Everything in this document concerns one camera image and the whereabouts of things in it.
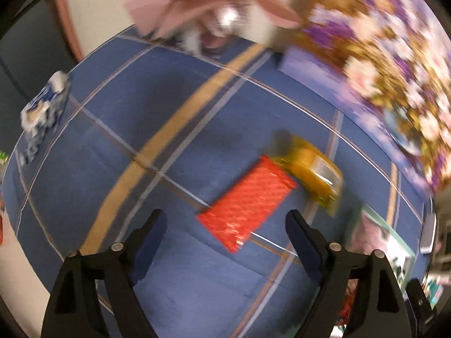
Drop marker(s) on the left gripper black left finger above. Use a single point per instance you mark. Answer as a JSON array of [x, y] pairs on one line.
[[74, 309]]

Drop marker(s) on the yellow wrapped cake packet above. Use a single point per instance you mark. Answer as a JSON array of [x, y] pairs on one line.
[[317, 173]]

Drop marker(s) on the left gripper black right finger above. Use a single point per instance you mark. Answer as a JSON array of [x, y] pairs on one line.
[[379, 309]]

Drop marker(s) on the red chip snack bag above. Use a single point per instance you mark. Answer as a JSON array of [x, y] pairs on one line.
[[349, 299]]

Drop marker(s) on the white tray with teal rim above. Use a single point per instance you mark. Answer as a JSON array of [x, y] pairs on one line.
[[361, 230]]

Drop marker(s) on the blue white tissue pack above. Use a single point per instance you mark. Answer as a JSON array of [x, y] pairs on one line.
[[43, 113]]

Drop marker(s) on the red orange patterned snack packet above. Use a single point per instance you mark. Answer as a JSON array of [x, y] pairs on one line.
[[246, 205]]

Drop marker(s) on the blue plaid tablecloth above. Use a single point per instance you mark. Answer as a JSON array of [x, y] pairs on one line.
[[148, 127]]

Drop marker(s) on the pink paper flower bouquet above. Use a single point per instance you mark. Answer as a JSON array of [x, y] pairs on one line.
[[202, 24]]

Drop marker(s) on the white remote device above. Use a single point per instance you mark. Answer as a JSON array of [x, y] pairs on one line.
[[428, 233]]

